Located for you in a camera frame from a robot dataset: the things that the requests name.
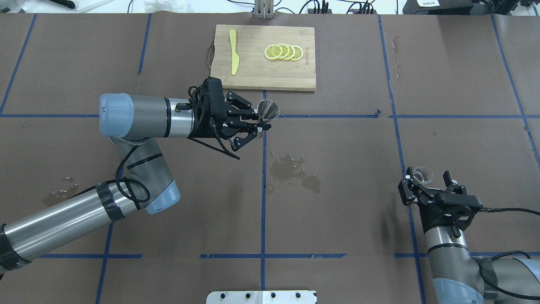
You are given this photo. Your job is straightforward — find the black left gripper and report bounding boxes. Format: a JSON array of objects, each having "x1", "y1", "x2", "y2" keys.
[{"x1": 193, "y1": 77, "x2": 265, "y2": 151}]

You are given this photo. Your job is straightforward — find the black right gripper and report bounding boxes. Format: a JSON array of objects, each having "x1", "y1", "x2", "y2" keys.
[{"x1": 398, "y1": 167, "x2": 483, "y2": 239}]

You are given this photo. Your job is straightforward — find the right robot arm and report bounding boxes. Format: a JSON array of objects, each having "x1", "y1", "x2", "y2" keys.
[{"x1": 398, "y1": 167, "x2": 540, "y2": 304}]

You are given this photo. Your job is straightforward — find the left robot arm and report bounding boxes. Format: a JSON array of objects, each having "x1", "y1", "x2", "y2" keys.
[{"x1": 1, "y1": 77, "x2": 271, "y2": 275}]

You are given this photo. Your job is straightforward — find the wooden cutting board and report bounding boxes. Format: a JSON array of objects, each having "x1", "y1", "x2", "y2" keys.
[{"x1": 211, "y1": 24, "x2": 316, "y2": 92}]

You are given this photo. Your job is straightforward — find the yellow plastic knife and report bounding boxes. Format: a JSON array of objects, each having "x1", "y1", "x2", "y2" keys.
[{"x1": 228, "y1": 29, "x2": 240, "y2": 76}]

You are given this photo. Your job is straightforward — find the lemon slice nearest knife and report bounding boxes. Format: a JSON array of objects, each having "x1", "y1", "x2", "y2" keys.
[{"x1": 264, "y1": 44, "x2": 283, "y2": 60}]

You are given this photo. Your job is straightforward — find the lemon slice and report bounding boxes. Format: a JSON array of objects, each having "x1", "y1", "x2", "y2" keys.
[
  {"x1": 289, "y1": 46, "x2": 304, "y2": 62},
  {"x1": 282, "y1": 46, "x2": 296, "y2": 60},
  {"x1": 278, "y1": 43, "x2": 291, "y2": 60}
]

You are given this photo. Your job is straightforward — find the crumpled white tissue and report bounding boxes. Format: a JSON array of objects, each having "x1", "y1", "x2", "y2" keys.
[{"x1": 143, "y1": 0, "x2": 187, "y2": 13}]

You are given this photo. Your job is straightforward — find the black box on desk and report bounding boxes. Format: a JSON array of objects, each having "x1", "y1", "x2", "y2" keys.
[{"x1": 402, "y1": 0, "x2": 477, "y2": 15}]

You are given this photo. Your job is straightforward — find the aluminium frame post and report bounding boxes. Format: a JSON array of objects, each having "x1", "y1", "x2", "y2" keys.
[{"x1": 253, "y1": 0, "x2": 275, "y2": 19}]

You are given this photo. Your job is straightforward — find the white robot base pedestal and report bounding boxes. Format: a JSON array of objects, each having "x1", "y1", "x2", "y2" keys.
[{"x1": 206, "y1": 290, "x2": 318, "y2": 304}]

